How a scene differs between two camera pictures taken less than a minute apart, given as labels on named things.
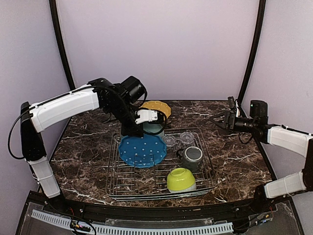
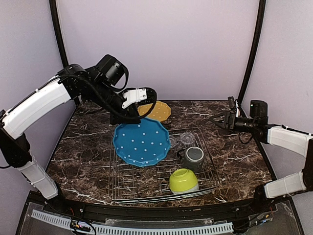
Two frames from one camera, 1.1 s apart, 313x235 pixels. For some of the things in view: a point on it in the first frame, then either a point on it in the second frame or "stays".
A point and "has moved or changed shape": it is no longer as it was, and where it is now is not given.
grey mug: [192, 157] stays
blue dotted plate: [143, 151] has moved or changed shape
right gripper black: [228, 121] stays
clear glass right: [187, 137] stays
